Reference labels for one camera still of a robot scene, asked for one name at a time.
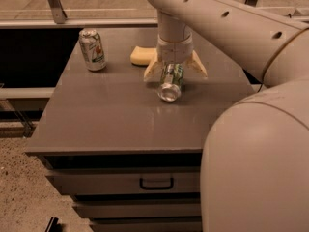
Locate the black object on floor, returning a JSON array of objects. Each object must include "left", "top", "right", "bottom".
[{"left": 44, "top": 217, "right": 62, "bottom": 232}]

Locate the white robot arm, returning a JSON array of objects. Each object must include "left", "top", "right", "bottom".
[{"left": 148, "top": 0, "right": 309, "bottom": 232}]

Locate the black drawer handle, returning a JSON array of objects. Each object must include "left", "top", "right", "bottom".
[{"left": 139, "top": 178, "right": 174, "bottom": 190}]

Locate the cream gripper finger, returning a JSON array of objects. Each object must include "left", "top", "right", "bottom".
[
  {"left": 184, "top": 50, "right": 208, "bottom": 78},
  {"left": 143, "top": 48, "right": 163, "bottom": 82}
]

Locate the white soda can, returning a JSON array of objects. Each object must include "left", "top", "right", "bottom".
[{"left": 79, "top": 29, "right": 106, "bottom": 72}]

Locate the green soda can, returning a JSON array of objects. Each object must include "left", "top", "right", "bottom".
[{"left": 157, "top": 64, "right": 184, "bottom": 102}]

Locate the yellow sponge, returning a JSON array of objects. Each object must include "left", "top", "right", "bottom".
[{"left": 130, "top": 46, "right": 156, "bottom": 66}]

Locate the metal window rail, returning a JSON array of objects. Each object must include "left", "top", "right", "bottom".
[{"left": 0, "top": 18, "right": 157, "bottom": 29}]

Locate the left metal bracket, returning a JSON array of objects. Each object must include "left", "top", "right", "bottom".
[{"left": 47, "top": 0, "right": 67, "bottom": 24}]

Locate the grey drawer cabinet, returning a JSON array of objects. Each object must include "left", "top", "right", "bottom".
[{"left": 26, "top": 28, "right": 253, "bottom": 232}]

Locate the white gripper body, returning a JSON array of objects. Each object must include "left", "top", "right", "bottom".
[{"left": 156, "top": 36, "right": 193, "bottom": 64}]

